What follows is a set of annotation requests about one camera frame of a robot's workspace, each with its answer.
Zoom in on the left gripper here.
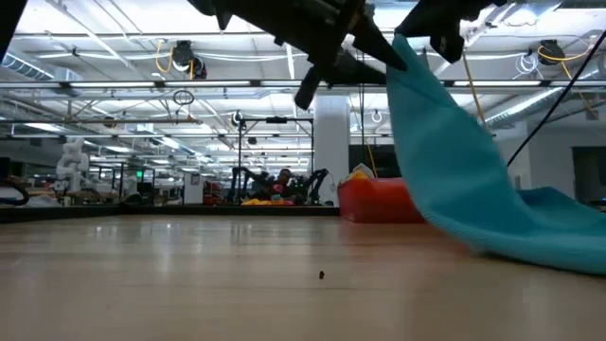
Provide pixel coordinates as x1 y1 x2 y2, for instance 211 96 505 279
225 0 409 111

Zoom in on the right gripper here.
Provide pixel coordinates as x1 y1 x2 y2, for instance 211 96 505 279
394 0 508 65

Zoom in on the blue microfiber towel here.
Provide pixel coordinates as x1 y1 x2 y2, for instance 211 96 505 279
385 32 606 277

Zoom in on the white building column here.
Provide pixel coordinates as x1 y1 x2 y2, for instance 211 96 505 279
312 94 351 206

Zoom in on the black monitor screen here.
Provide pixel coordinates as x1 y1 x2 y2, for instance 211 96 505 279
348 144 403 180

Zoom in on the red plastic bin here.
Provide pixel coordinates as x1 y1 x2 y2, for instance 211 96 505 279
337 177 427 224

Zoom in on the person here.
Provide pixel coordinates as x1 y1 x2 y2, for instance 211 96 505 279
270 168 295 203

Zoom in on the white cabinet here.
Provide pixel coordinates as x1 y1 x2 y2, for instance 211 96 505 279
183 170 205 206

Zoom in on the long yellow cable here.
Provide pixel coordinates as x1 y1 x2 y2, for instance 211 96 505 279
461 49 489 129

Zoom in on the black background gantry frame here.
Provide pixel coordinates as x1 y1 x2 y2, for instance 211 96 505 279
238 116 316 190

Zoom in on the silver air duct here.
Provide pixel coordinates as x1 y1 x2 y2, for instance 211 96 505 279
482 61 606 134

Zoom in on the black hanging cable loop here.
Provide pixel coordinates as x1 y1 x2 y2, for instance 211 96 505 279
172 89 196 107

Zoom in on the ribbed ceiling air duct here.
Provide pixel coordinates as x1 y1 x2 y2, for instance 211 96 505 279
0 49 56 82

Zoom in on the black looped cable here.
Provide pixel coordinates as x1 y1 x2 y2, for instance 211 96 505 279
0 182 30 207

